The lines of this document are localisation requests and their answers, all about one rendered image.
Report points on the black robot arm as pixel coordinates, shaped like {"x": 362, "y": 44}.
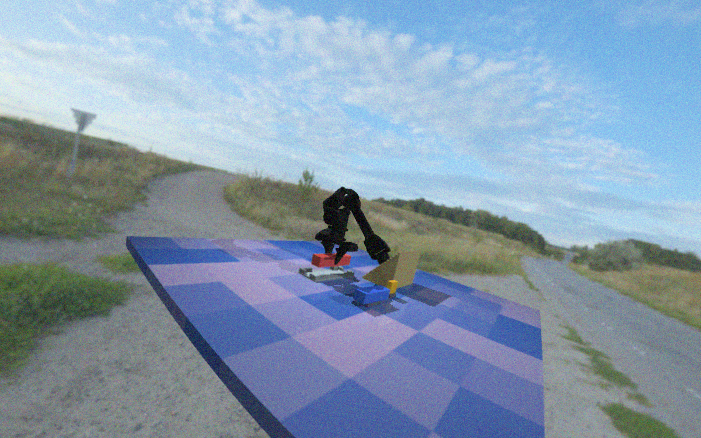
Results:
{"x": 334, "y": 216}

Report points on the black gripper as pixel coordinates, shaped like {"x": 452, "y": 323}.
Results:
{"x": 344, "y": 247}

